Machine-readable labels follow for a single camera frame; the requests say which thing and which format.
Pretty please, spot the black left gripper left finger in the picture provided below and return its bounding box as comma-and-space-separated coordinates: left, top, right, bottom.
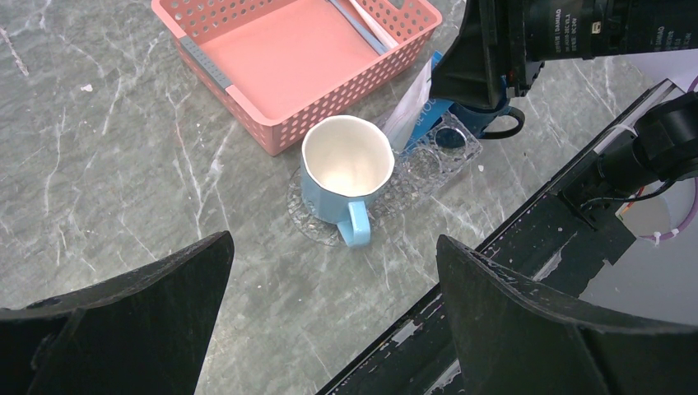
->
1, 231, 235, 394

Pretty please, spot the blue toothpaste tube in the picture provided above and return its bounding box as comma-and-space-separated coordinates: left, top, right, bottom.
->
403, 51, 456, 154

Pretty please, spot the white toothbrush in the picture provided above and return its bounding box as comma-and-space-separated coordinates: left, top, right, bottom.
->
350, 0, 398, 49
329, 0, 388, 55

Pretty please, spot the clear textured plastic tray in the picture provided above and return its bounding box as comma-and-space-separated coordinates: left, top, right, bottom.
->
286, 112, 482, 247

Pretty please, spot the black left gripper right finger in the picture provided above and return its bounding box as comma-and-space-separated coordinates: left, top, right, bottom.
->
436, 235, 697, 394

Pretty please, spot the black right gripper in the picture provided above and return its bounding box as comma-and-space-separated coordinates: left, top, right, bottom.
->
430, 0, 697, 109

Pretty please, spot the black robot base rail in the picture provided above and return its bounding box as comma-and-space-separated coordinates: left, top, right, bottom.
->
323, 81, 697, 394

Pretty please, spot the light blue mug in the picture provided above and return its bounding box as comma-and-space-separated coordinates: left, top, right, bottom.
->
300, 115, 395, 248

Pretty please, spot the pink plastic perforated basket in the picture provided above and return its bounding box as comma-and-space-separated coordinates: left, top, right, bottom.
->
151, 0, 442, 156

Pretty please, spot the dark blue mug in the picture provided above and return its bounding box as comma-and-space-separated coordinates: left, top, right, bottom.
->
449, 100, 525, 140

